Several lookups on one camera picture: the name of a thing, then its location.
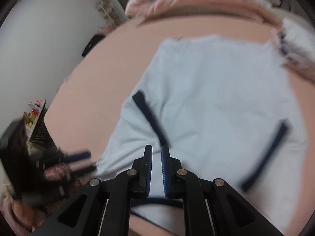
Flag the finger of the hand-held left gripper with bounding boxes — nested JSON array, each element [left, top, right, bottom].
[[70, 163, 97, 178], [60, 151, 92, 165]]

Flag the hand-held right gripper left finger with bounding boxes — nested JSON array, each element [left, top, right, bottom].
[[32, 145, 153, 236]]

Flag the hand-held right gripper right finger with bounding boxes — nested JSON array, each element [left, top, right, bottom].
[[161, 145, 283, 236]]

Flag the light blue navy-trim shirt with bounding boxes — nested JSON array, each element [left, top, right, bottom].
[[92, 36, 308, 236]]

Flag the dark side table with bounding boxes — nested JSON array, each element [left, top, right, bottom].
[[25, 100, 53, 150]]

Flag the gold bottle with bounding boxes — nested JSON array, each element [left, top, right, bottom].
[[23, 112, 35, 128]]

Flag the pink fluffy rug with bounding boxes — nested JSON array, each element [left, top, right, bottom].
[[0, 165, 82, 236]]

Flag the pink bed sheet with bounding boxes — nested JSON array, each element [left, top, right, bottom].
[[44, 15, 315, 236]]

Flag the black backpack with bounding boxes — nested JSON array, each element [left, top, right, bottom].
[[82, 34, 106, 57]]

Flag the pink cloth pile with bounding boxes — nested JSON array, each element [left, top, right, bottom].
[[97, 26, 115, 37]]

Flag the white shelf rack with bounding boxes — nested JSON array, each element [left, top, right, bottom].
[[95, 0, 123, 27]]

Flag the folded white navy-trim garment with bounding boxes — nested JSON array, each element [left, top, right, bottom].
[[277, 31, 291, 59]]

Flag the folded pink quilt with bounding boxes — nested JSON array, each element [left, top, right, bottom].
[[125, 0, 283, 26]]

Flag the folded light blue shirt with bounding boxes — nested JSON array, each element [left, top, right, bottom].
[[281, 17, 315, 67]]

